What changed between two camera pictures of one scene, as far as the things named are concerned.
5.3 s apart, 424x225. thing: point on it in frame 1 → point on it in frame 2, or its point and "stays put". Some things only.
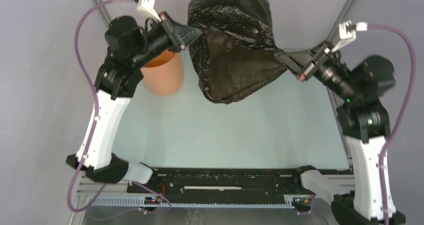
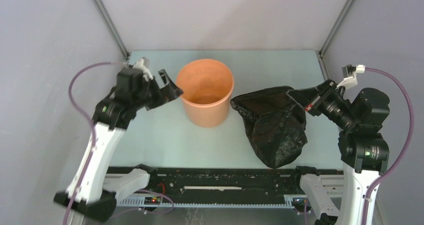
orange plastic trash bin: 164,75 → 207,85
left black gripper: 179,35 → 166,94
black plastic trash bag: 235,56 → 275,123
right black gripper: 301,61 → 311,98
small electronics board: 152,200 stays put
